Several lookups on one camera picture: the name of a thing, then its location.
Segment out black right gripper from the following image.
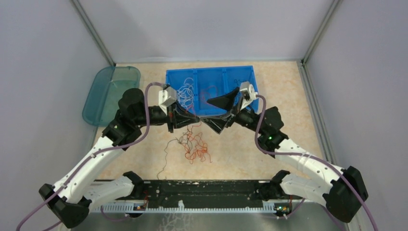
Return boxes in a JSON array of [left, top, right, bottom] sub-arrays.
[[200, 87, 265, 135]]

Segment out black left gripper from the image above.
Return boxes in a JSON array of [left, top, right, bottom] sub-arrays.
[[134, 99, 200, 133]]

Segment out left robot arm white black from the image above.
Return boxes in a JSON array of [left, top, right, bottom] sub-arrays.
[[39, 87, 200, 229]]

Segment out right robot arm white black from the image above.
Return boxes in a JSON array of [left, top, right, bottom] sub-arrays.
[[203, 89, 368, 223]]

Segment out blue three-compartment plastic bin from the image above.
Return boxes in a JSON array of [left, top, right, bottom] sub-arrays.
[[166, 65, 257, 116]]

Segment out teal translucent plastic tray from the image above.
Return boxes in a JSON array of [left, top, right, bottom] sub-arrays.
[[82, 66, 141, 127]]

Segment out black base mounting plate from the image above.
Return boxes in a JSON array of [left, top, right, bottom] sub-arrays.
[[131, 180, 287, 208]]

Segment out white cables in bin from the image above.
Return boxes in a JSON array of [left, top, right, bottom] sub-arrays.
[[175, 76, 196, 112]]

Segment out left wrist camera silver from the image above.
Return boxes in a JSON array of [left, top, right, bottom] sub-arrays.
[[158, 85, 177, 115]]

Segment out orange cable in bin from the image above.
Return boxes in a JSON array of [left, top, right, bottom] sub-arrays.
[[197, 84, 220, 106]]

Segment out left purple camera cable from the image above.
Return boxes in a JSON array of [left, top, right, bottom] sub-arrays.
[[16, 82, 166, 231]]

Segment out purple camera cable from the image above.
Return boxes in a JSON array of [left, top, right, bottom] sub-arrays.
[[254, 94, 378, 231], [16, 82, 166, 231]]

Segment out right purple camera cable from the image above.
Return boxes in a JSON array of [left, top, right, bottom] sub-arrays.
[[254, 94, 378, 231]]

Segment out white slotted cable duct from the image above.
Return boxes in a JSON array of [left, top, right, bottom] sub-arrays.
[[91, 201, 277, 214]]

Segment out aluminium frame rail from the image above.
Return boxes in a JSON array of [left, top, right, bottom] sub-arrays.
[[298, 60, 364, 231]]

